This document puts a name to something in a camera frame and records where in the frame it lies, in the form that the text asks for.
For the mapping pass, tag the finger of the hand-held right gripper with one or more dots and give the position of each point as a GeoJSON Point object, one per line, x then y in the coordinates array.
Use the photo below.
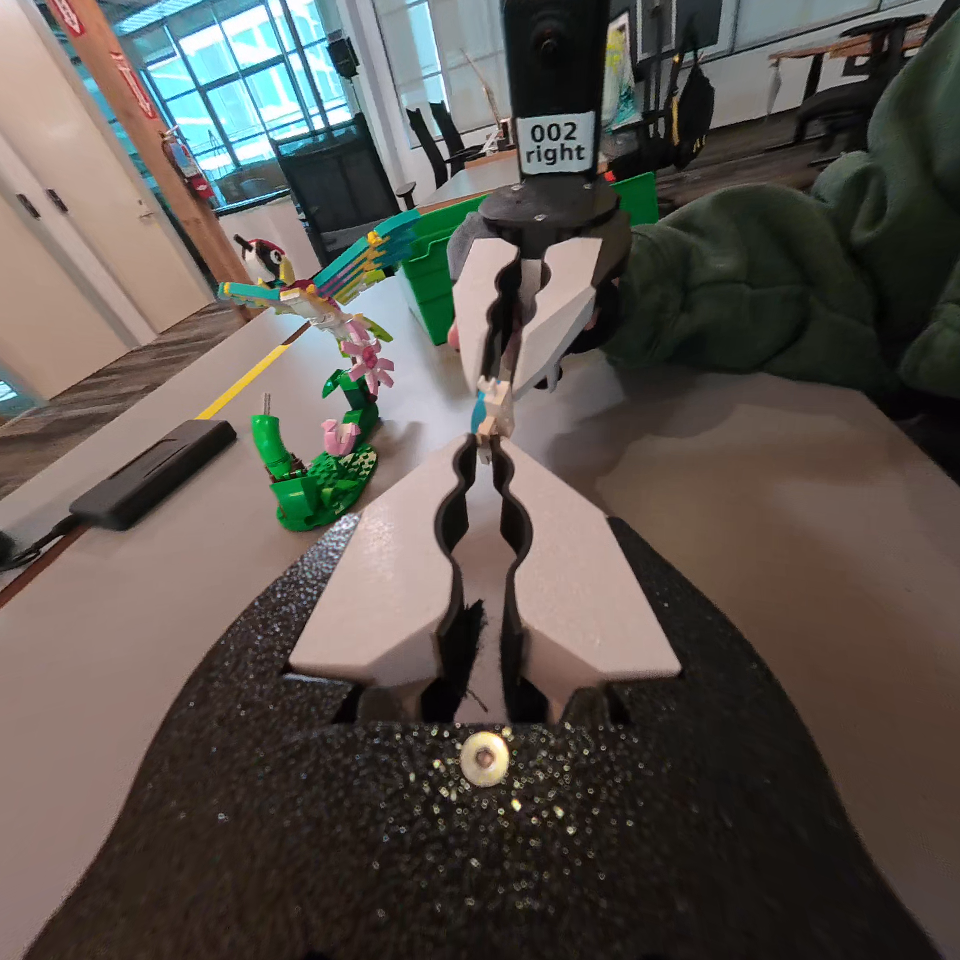
{"type": "Point", "coordinates": [566, 300]}
{"type": "Point", "coordinates": [476, 307]}

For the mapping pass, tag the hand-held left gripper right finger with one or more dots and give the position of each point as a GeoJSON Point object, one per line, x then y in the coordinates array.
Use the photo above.
{"type": "Point", "coordinates": [592, 600]}

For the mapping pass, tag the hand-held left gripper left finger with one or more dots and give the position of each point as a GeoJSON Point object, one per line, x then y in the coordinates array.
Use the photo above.
{"type": "Point", "coordinates": [375, 592]}

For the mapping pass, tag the small white blue lego piece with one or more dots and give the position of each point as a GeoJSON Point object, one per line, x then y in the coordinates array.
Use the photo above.
{"type": "Point", "coordinates": [495, 409]}

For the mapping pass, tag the person's right forearm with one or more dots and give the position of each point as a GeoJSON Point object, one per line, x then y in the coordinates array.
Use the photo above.
{"type": "Point", "coordinates": [750, 285]}

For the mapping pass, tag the green lego plant with flowers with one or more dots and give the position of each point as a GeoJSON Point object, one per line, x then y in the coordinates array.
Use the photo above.
{"type": "Point", "coordinates": [322, 480]}

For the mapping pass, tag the colourful lego bird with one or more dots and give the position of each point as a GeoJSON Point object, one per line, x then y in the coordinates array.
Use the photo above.
{"type": "Point", "coordinates": [315, 300]}

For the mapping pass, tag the person's right hand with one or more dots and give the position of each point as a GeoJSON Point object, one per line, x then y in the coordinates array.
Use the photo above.
{"type": "Point", "coordinates": [454, 337]}

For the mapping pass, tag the green plastic bin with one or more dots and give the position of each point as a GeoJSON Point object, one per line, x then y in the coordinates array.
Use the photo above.
{"type": "Point", "coordinates": [431, 285]}

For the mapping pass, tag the green yellow painting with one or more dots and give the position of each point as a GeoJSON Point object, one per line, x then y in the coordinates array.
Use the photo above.
{"type": "Point", "coordinates": [621, 71]}

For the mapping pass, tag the pale long table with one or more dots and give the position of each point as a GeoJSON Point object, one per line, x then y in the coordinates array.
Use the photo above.
{"type": "Point", "coordinates": [469, 176]}

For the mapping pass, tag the black hanging bag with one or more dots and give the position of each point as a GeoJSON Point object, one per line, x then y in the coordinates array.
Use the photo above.
{"type": "Point", "coordinates": [694, 112]}

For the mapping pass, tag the black mesh office chair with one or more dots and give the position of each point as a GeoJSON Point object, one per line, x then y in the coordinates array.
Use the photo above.
{"type": "Point", "coordinates": [337, 180]}

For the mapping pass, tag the yellow tape strip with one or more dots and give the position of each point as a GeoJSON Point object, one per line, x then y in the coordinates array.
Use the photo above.
{"type": "Point", "coordinates": [240, 382]}

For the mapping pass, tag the black power adapter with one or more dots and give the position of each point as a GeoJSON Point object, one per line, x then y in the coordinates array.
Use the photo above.
{"type": "Point", "coordinates": [150, 472]}

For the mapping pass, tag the wooden desk with black legs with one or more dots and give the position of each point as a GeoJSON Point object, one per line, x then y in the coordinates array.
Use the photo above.
{"type": "Point", "coordinates": [840, 46]}

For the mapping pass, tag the large window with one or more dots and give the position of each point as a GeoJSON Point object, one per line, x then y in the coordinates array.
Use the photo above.
{"type": "Point", "coordinates": [247, 82]}

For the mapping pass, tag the red fire extinguisher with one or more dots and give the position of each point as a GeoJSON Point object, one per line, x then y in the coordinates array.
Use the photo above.
{"type": "Point", "coordinates": [187, 165]}

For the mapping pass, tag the person's green jacket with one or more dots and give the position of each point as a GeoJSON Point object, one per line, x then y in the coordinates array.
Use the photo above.
{"type": "Point", "coordinates": [930, 112]}

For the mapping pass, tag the black wall speaker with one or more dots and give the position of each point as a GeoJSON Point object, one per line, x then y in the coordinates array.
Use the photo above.
{"type": "Point", "coordinates": [343, 56]}

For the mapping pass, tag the wooden post with red signs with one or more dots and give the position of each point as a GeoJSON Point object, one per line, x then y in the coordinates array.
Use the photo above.
{"type": "Point", "coordinates": [157, 142]}

